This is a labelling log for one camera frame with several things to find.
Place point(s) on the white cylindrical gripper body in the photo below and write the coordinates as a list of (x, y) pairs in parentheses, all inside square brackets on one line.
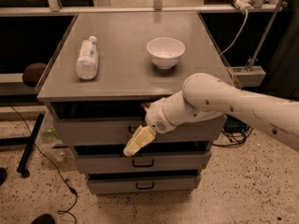
[(156, 115)]

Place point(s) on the grey top drawer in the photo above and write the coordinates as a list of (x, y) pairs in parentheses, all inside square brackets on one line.
[(86, 123)]

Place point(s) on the grey drawer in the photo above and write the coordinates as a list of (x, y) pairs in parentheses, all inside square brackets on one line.
[(86, 123), (155, 157), (143, 181)]

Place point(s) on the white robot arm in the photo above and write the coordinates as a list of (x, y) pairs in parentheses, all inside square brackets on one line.
[(203, 97)]

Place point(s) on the grey middle drawer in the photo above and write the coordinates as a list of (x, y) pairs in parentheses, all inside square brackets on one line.
[(155, 157)]

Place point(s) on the grey drawer cabinet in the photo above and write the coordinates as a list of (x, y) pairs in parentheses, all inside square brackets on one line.
[(125, 71)]

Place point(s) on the grey bottom drawer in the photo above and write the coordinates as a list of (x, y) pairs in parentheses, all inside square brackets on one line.
[(143, 181)]

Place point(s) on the white ceramic bowl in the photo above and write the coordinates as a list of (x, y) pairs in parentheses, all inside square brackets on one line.
[(165, 52)]

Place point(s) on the clear plastic water bottle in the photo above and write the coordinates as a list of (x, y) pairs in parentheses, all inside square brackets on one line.
[(87, 62)]

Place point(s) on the green plastic object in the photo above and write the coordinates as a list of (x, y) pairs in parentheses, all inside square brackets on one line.
[(51, 132)]

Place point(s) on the slanted metal rod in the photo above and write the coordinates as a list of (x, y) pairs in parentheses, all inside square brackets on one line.
[(252, 60)]

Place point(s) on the black metal bar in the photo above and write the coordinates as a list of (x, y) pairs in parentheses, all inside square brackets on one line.
[(22, 170)]

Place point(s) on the brown round ball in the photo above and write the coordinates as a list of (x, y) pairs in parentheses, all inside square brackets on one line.
[(33, 73)]

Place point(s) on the dark shoe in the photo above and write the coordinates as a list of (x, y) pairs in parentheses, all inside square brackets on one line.
[(44, 219)]

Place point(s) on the grey metal rail frame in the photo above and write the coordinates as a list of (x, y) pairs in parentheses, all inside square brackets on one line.
[(246, 79)]

